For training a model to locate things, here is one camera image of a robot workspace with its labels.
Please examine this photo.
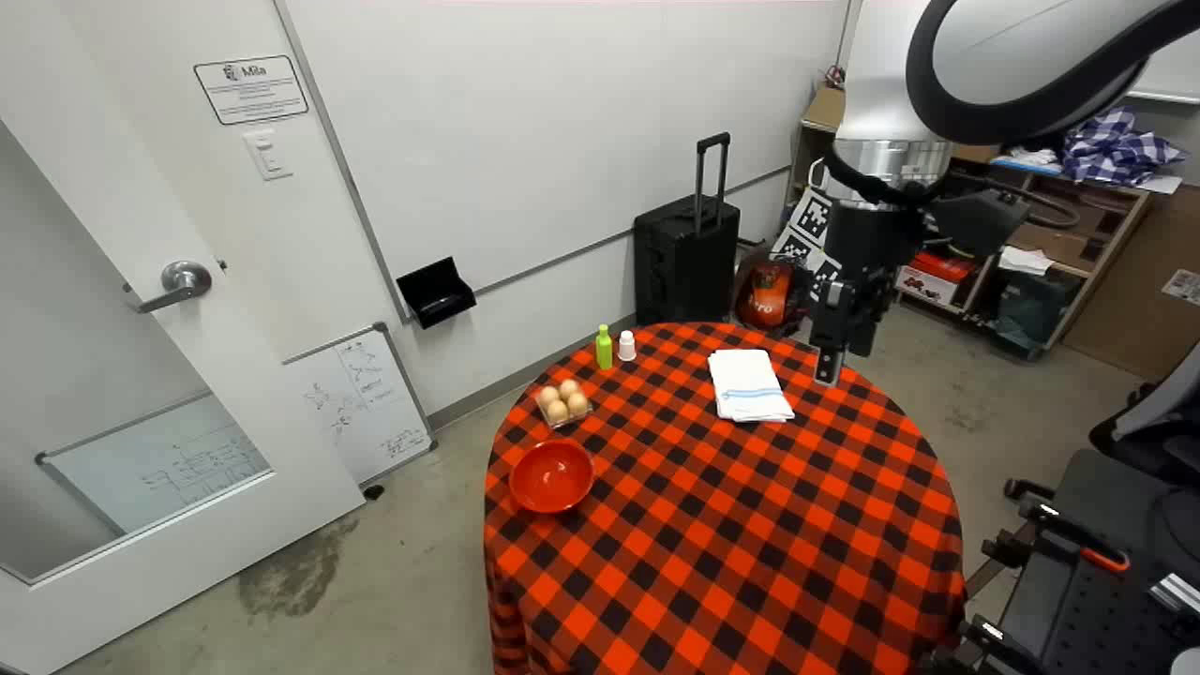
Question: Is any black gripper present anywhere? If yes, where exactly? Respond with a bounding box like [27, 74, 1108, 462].
[806, 199, 931, 391]

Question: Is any white towel with blue stripes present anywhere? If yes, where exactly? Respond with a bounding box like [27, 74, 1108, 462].
[704, 346, 801, 426]

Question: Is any orange black backpack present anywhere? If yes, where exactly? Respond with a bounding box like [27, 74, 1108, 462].
[733, 247, 819, 336]

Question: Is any black white tag board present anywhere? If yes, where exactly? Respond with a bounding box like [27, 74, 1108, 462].
[771, 184, 857, 286]

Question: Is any red box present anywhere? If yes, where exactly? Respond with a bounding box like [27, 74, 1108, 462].
[896, 247, 982, 316]

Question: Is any black rolling suitcase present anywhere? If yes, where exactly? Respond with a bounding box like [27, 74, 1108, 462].
[631, 126, 743, 331]

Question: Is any red black checked tablecloth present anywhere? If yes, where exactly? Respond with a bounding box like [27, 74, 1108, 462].
[481, 317, 973, 675]

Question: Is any dark teal bin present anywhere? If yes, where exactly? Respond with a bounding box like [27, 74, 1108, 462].
[994, 266, 1079, 356]

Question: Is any white crumpled cloth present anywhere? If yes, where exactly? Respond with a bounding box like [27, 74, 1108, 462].
[994, 245, 1062, 280]

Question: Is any small cardboard box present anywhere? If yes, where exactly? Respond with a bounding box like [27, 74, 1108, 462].
[801, 80, 857, 140]

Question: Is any wooden shelf unit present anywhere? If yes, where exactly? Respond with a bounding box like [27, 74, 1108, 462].
[896, 145, 1157, 361]

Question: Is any red bowl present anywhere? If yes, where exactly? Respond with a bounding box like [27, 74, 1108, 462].
[508, 436, 599, 519]

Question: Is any large brown cardboard panel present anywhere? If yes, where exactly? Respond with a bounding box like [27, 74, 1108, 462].
[1062, 184, 1200, 387]

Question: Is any black orange spring clamp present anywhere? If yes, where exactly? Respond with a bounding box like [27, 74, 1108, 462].
[978, 475, 1138, 581]
[958, 611, 1046, 675]

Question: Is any grey black bulky equipment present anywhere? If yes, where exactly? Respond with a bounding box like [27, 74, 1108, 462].
[1087, 340, 1200, 494]

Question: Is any blue white checked cloth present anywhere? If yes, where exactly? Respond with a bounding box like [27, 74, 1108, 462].
[1057, 104, 1187, 191]

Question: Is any black perforated robot table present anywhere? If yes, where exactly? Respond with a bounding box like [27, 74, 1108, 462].
[987, 442, 1200, 675]

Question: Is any small leaning whiteboard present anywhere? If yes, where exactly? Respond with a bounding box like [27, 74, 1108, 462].
[283, 321, 439, 487]

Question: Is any white door with window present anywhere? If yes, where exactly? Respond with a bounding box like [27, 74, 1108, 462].
[0, 0, 369, 675]

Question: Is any black wall box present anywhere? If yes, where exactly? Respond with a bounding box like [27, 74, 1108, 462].
[394, 256, 481, 335]

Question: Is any white light switch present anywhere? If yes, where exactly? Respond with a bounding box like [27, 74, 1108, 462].
[242, 126, 296, 184]

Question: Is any white wall notice sign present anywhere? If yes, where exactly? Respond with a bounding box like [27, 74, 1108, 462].
[192, 51, 313, 130]

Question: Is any silver door handle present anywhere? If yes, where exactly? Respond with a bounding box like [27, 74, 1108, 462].
[133, 260, 219, 316]

